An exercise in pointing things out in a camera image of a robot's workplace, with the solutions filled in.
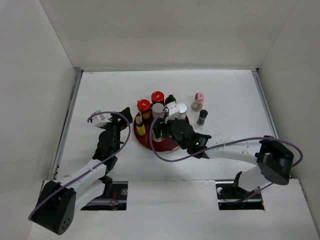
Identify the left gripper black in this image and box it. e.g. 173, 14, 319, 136
99, 107, 131, 154

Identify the tall silver lid spice jar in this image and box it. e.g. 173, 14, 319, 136
177, 103, 188, 120

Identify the dark cap brown spice shaker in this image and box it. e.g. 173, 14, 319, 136
196, 109, 208, 126

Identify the silver lid jar blue label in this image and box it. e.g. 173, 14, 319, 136
151, 102, 165, 119

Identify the black cap white powder bottle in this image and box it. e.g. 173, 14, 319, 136
164, 94, 177, 105

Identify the small yellow label oil bottle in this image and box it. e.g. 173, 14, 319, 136
135, 115, 146, 136

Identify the red lid chili sauce jar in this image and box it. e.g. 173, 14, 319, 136
137, 99, 152, 121

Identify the black cap brown spice bottle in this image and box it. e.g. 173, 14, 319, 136
152, 134, 164, 143

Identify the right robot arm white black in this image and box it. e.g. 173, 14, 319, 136
150, 117, 295, 198

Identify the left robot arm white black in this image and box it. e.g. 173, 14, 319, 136
28, 107, 133, 236

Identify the red round tray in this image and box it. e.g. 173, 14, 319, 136
133, 109, 190, 153

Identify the pink cap small bottle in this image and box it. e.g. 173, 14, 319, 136
191, 92, 205, 112

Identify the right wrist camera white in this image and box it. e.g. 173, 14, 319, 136
164, 101, 180, 123

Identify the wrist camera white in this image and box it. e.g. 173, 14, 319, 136
89, 110, 111, 128
164, 101, 180, 123

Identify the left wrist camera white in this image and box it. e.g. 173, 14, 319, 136
89, 110, 111, 128

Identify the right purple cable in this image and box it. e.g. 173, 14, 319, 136
149, 108, 305, 203

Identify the purple cable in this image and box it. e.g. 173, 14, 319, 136
27, 111, 131, 221
149, 108, 305, 203

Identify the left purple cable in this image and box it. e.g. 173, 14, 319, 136
27, 111, 131, 221

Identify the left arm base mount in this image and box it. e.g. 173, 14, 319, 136
81, 176, 129, 211

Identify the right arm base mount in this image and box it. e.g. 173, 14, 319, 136
215, 171, 265, 211

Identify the aluminium table edge rail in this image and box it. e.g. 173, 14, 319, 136
252, 68, 292, 178

